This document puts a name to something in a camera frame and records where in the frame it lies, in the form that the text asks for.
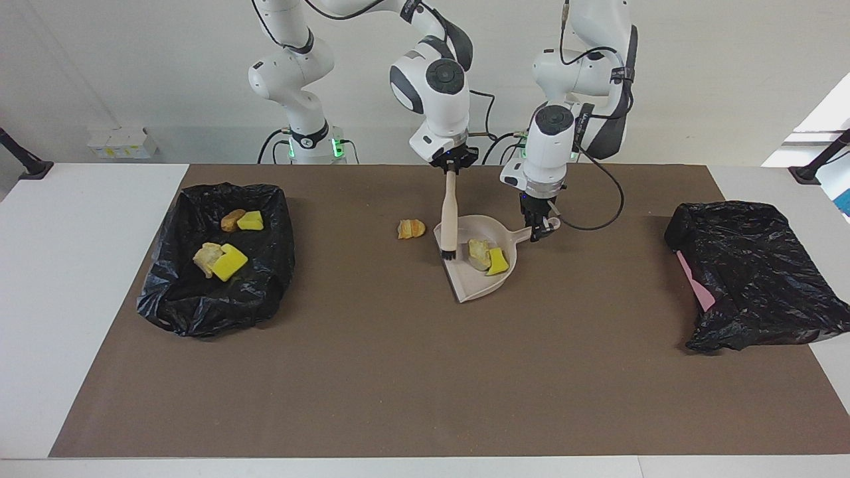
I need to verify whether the white wall socket box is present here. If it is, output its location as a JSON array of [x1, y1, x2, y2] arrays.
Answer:
[[87, 126, 160, 160]]

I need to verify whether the black trash bag bin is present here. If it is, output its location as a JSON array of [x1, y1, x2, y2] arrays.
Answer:
[[135, 183, 296, 338]]

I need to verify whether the black bag over pink bin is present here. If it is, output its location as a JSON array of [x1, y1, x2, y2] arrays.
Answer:
[[664, 201, 850, 353]]

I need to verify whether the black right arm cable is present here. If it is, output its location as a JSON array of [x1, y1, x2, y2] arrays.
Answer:
[[251, 0, 497, 141]]

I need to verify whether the black base power cable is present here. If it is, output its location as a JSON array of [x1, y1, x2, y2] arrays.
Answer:
[[483, 129, 529, 165], [258, 128, 293, 165]]

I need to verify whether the pink plastic bin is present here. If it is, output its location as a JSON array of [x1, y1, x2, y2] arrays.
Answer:
[[675, 251, 717, 313]]

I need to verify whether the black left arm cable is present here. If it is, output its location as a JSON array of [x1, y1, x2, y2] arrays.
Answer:
[[554, 0, 639, 232]]

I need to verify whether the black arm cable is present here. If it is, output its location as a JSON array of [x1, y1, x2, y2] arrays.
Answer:
[[554, 0, 639, 232], [251, 0, 497, 141]]

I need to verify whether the beige plastic dustpan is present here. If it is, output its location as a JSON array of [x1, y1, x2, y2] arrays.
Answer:
[[434, 214, 562, 304]]

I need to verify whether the beige brush with black bristles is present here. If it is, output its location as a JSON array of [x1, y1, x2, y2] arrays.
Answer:
[[440, 169, 460, 261]]

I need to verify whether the brown table mat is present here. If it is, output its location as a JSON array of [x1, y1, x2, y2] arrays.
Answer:
[[48, 164, 850, 459]]

